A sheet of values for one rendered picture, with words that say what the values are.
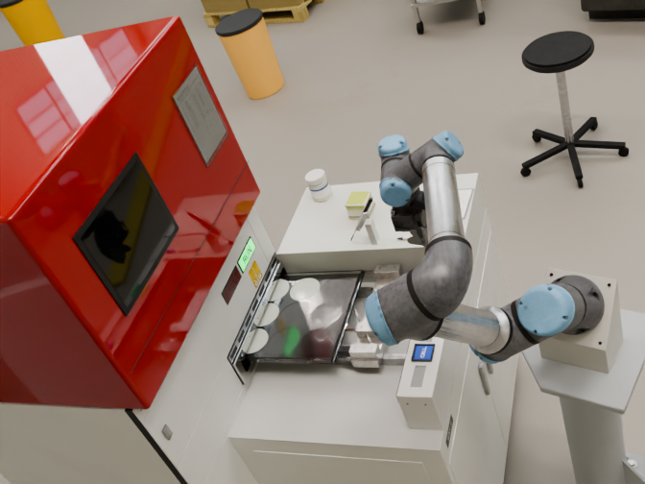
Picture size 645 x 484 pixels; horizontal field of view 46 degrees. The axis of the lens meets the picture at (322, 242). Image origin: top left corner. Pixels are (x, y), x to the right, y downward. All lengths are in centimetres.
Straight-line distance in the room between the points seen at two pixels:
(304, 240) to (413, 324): 105
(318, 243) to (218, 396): 61
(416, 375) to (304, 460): 44
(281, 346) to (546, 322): 84
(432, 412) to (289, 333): 56
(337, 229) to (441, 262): 105
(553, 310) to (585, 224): 196
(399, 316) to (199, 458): 84
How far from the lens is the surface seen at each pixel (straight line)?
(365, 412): 215
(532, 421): 304
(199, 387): 213
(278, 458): 227
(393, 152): 188
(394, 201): 182
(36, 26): 817
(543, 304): 183
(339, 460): 218
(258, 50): 553
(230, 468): 230
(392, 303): 153
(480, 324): 176
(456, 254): 152
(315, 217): 260
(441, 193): 165
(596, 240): 367
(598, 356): 206
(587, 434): 235
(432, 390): 196
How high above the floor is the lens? 247
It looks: 37 degrees down
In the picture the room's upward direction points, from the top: 23 degrees counter-clockwise
